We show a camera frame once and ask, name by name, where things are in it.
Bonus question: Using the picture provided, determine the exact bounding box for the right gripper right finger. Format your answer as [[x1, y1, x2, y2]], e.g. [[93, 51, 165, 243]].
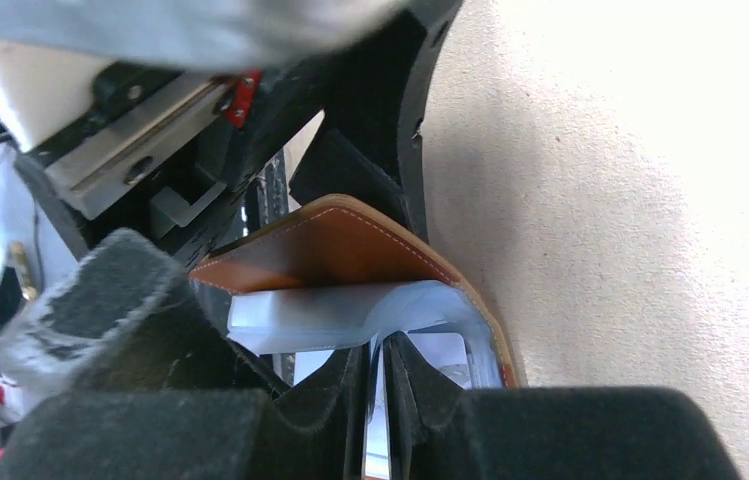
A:
[[383, 332, 739, 479]]

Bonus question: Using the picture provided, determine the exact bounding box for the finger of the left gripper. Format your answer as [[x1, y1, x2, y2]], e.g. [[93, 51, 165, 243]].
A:
[[290, 0, 462, 240]]

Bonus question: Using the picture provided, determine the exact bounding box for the tan leather card holder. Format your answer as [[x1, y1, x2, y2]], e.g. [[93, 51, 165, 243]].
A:
[[187, 193, 522, 480]]

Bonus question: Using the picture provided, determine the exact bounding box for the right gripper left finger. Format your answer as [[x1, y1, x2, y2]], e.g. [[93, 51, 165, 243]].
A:
[[0, 345, 370, 479]]

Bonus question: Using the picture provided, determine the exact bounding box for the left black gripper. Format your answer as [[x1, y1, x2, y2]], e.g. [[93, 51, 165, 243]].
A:
[[0, 56, 337, 398]]

